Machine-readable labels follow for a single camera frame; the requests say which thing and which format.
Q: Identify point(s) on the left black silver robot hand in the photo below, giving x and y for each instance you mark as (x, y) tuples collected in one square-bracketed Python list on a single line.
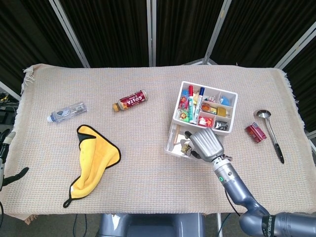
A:
[(2, 172)]

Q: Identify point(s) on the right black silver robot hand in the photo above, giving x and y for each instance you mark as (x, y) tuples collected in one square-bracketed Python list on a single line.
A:
[(207, 145)]

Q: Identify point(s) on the clear plastic drawer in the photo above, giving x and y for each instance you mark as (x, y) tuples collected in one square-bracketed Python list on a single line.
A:
[(172, 148)]

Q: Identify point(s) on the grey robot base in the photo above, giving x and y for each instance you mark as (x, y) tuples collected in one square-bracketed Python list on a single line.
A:
[(150, 224)]

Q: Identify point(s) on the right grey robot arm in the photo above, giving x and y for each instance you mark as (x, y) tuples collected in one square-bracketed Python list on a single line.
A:
[(234, 190)]

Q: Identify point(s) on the white drawer organizer box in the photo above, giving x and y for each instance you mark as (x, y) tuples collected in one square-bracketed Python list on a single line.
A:
[(212, 87)]

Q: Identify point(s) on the gold binder clip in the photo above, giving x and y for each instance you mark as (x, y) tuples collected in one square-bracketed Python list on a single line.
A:
[(185, 148)]

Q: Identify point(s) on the black binder clip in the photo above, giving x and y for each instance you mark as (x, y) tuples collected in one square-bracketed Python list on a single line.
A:
[(221, 125)]

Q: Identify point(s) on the wooden pencil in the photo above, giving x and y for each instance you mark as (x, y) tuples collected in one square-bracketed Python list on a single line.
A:
[(176, 135)]

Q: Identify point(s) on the brass padlock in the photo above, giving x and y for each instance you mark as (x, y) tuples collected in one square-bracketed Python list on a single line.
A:
[(222, 111)]

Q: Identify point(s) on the blue cap white marker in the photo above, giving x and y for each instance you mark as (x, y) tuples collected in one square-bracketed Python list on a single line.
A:
[(198, 108)]

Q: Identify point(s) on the lion print packet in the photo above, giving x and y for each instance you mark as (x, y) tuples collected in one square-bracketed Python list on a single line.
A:
[(183, 115)]

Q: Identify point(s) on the red cap green marker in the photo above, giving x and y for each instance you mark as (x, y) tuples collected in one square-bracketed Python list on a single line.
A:
[(191, 108)]

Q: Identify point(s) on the small silver clips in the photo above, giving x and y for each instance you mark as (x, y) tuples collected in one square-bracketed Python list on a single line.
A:
[(212, 99)]

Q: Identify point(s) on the blue plastic piece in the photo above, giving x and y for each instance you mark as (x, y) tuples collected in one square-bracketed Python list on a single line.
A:
[(225, 100)]

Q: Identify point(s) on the red soda can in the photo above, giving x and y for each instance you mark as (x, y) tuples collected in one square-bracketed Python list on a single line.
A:
[(255, 132)]

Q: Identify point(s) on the red yellow cartoon packet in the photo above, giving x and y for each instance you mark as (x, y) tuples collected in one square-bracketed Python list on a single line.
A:
[(183, 100)]

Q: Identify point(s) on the small blue clip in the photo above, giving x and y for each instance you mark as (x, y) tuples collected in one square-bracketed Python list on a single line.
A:
[(185, 92)]

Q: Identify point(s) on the black equipment rack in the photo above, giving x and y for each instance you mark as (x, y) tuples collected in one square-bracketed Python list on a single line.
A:
[(5, 108)]

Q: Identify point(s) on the beige woven tablecloth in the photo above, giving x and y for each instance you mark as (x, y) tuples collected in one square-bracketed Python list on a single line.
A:
[(143, 160)]

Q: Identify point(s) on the metal table leg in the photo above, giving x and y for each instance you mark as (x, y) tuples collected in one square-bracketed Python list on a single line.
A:
[(219, 225)]

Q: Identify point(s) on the red Costa coffee bottle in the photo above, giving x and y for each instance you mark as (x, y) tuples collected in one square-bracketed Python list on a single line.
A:
[(132, 100)]

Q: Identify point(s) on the clear plastic water bottle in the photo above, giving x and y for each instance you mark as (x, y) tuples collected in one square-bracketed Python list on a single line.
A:
[(66, 112)]

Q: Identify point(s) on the yellow microfiber cloth black trim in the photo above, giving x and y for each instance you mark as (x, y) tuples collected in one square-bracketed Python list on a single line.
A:
[(93, 158)]

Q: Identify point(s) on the black folding screen metal frame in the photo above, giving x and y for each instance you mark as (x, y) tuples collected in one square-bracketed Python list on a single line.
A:
[(111, 29)]

